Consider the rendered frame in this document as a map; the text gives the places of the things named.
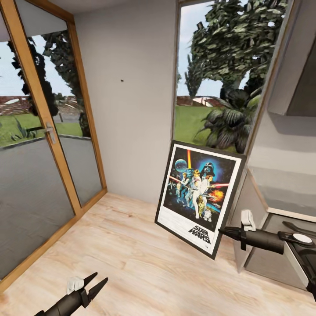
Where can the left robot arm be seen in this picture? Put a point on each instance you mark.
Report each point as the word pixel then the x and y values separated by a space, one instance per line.
pixel 75 297

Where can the poster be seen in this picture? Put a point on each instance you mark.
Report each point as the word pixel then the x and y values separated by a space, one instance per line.
pixel 198 190

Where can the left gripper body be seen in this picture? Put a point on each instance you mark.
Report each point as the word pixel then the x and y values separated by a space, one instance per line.
pixel 70 303

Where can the dishwasher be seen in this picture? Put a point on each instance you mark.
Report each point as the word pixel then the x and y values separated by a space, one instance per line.
pixel 272 264

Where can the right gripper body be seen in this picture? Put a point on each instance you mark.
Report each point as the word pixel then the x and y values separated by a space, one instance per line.
pixel 257 238

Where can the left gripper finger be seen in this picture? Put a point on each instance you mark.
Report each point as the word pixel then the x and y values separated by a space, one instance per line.
pixel 89 279
pixel 95 290

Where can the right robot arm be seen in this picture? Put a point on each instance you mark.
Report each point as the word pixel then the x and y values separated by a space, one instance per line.
pixel 300 249

